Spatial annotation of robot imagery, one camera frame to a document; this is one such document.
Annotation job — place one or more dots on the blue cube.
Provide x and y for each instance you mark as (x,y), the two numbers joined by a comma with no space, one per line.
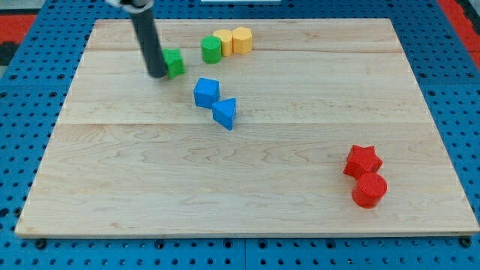
(206,92)

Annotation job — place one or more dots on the wooden board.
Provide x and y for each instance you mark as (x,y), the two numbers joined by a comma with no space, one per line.
(133,157)

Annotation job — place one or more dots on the blue triangular prism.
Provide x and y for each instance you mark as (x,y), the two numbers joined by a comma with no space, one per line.
(224,113)

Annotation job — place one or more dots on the green cylinder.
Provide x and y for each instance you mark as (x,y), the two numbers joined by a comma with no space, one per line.
(211,49)

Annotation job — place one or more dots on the yellow hexagonal block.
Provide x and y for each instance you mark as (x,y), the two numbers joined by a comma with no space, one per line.
(242,40)

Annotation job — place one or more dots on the green star block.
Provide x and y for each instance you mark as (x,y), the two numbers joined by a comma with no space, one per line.
(174,62)

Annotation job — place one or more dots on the yellow rounded block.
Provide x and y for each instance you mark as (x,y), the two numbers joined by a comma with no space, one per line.
(226,40)

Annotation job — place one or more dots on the red star block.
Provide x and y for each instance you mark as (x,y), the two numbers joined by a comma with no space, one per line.
(361,160)

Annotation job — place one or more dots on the red cylinder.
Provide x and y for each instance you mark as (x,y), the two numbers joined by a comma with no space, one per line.
(370,188)

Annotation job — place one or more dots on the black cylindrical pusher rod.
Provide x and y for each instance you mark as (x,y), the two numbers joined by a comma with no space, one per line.
(146,32)

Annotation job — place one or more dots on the silver rod mount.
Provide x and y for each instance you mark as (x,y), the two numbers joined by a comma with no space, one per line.
(130,3)

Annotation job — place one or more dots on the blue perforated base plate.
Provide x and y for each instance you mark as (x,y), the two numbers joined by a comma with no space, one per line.
(37,79)

